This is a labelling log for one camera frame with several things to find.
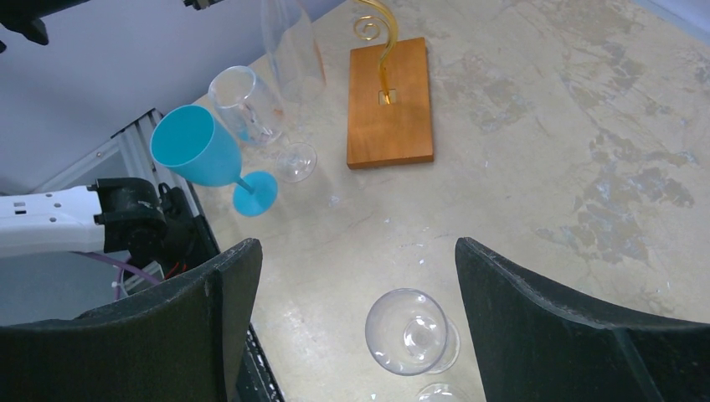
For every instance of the blue plastic goblet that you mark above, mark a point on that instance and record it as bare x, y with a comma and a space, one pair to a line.
190, 142

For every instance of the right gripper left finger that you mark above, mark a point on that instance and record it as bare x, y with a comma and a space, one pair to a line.
181, 340

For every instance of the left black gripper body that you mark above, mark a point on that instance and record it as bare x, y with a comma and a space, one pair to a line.
25, 17

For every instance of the black aluminium base frame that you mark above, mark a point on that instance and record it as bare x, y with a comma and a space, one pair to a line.
154, 215

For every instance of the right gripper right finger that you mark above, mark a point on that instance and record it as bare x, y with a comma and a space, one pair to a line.
538, 340

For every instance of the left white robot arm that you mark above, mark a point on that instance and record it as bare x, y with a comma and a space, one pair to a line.
53, 221

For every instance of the clear wine glass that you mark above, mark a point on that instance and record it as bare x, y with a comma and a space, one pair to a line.
408, 333
292, 50
252, 111
441, 392

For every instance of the wooden rack base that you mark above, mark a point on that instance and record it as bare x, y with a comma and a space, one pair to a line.
382, 134

